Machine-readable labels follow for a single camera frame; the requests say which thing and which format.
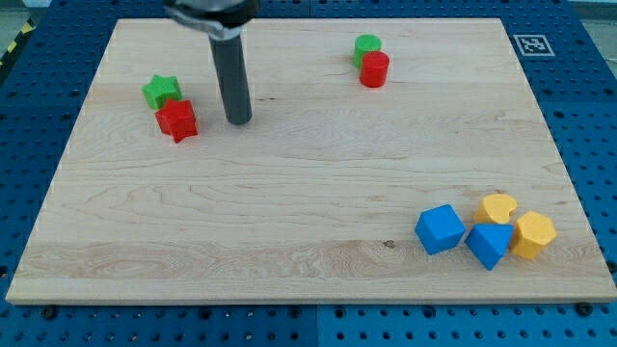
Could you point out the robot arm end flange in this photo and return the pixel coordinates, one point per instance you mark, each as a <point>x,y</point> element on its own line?
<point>219,19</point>

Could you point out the red star block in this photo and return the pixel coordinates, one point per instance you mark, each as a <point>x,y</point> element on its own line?
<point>177,119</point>

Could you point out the green star block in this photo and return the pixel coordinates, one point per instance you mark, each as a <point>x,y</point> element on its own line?
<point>159,89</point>

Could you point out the wooden board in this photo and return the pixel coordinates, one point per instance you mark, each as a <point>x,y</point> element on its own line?
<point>315,201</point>

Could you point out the red cylinder block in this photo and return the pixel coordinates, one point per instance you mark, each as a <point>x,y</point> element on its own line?
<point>374,69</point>

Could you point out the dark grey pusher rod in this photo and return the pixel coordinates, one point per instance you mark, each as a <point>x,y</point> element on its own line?
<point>228,58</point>

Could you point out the blue cube block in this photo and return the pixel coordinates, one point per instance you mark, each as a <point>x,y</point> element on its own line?
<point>439,229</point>

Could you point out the green cylinder block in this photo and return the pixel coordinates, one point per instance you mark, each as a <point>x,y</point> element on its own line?
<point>363,44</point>

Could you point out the yellow heart block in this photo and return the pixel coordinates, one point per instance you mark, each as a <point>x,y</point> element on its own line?
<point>495,209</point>

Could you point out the blue triangular prism block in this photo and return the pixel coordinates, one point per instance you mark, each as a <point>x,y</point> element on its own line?
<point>489,243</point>

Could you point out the yellow hexagon block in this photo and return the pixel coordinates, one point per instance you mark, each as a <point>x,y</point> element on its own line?
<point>533,232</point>

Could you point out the white fiducial marker tag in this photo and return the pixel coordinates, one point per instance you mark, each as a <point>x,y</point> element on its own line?
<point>531,45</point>

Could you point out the black bolt left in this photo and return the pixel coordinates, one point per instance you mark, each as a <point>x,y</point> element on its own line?
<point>48,312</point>

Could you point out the black bolt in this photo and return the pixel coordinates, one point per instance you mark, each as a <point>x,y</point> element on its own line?
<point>48,312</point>
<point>584,309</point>

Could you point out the black bolt right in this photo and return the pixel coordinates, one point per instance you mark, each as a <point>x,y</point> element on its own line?
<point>584,309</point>

